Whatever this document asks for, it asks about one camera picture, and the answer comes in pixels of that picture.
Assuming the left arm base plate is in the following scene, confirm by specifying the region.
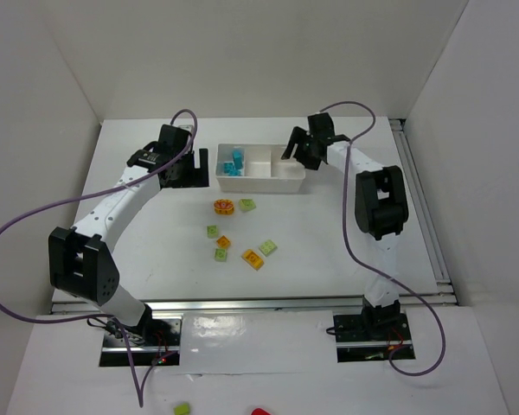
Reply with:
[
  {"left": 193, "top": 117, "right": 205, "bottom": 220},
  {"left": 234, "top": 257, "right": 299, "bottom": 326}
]
[{"left": 87, "top": 317, "right": 183, "bottom": 367}]

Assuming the white divided container tray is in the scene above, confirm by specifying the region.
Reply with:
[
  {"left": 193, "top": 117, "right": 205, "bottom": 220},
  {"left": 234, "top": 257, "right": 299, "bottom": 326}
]
[{"left": 215, "top": 144, "right": 306, "bottom": 194}]

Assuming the aluminium rail front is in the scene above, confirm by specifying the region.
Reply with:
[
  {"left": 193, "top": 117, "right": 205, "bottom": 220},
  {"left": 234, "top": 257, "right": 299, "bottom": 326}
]
[{"left": 51, "top": 295, "right": 368, "bottom": 314}]

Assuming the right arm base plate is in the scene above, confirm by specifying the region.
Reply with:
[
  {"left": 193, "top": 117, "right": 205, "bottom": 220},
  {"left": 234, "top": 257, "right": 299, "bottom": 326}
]
[{"left": 325, "top": 313, "right": 415, "bottom": 363}]

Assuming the green lego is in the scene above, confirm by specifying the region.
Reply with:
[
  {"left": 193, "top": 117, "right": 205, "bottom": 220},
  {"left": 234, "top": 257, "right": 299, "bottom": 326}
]
[
  {"left": 239, "top": 199, "right": 256, "bottom": 212},
  {"left": 214, "top": 248, "right": 227, "bottom": 262},
  {"left": 259, "top": 239, "right": 278, "bottom": 257},
  {"left": 206, "top": 225, "right": 219, "bottom": 239}
]

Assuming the aluminium rail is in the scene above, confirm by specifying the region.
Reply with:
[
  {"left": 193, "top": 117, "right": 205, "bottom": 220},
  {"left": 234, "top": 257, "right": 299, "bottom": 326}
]
[
  {"left": 389, "top": 118, "right": 458, "bottom": 306},
  {"left": 51, "top": 295, "right": 368, "bottom": 314}
]

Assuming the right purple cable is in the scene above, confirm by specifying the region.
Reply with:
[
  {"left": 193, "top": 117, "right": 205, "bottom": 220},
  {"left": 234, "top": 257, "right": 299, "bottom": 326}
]
[{"left": 319, "top": 101, "right": 447, "bottom": 376}]

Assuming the green lego outside foreground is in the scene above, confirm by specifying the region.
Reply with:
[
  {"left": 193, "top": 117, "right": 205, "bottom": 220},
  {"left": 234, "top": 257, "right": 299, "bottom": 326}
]
[{"left": 173, "top": 402, "right": 191, "bottom": 415}]

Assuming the small orange lego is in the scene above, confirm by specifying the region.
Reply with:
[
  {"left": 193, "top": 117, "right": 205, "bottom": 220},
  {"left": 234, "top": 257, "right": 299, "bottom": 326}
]
[{"left": 216, "top": 235, "right": 231, "bottom": 249}]

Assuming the tall blue lego brick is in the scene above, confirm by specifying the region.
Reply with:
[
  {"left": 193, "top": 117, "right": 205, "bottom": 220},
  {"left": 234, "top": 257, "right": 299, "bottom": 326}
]
[{"left": 232, "top": 149, "right": 244, "bottom": 170}]

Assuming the orange round lego piece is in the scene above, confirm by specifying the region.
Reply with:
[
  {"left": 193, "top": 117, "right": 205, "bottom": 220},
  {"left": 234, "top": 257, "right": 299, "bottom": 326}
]
[{"left": 213, "top": 199, "right": 234, "bottom": 215}]

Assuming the orange lego slanted brick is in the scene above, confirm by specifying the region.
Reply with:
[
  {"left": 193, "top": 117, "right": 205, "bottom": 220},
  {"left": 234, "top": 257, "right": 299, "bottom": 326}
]
[{"left": 241, "top": 249, "right": 265, "bottom": 271}]

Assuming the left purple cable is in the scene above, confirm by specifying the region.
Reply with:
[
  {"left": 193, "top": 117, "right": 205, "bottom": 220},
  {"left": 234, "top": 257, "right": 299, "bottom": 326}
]
[{"left": 0, "top": 108, "right": 199, "bottom": 408}]

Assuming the purple cable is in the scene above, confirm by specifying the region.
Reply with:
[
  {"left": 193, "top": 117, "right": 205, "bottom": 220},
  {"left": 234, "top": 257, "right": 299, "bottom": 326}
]
[
  {"left": 319, "top": 101, "right": 447, "bottom": 376},
  {"left": 0, "top": 108, "right": 199, "bottom": 408}
]

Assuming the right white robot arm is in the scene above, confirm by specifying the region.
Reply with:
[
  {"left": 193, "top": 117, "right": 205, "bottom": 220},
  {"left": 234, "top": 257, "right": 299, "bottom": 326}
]
[{"left": 281, "top": 112, "right": 409, "bottom": 340}]

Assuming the red object at edge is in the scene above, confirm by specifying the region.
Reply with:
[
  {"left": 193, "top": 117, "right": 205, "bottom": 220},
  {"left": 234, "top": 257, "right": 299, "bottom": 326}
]
[{"left": 251, "top": 407, "right": 271, "bottom": 415}]

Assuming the aluminium rail right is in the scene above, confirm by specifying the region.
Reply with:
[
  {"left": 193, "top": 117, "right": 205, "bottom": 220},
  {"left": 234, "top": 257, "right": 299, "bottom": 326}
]
[{"left": 389, "top": 118, "right": 458, "bottom": 306}]

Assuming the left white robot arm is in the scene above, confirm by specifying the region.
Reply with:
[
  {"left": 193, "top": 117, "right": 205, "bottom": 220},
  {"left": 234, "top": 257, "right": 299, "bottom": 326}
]
[{"left": 48, "top": 124, "right": 209, "bottom": 345}]

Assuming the blue lego brick wide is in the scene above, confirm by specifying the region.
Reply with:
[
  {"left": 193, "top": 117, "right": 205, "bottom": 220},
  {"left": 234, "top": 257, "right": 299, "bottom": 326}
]
[{"left": 222, "top": 163, "right": 242, "bottom": 176}]

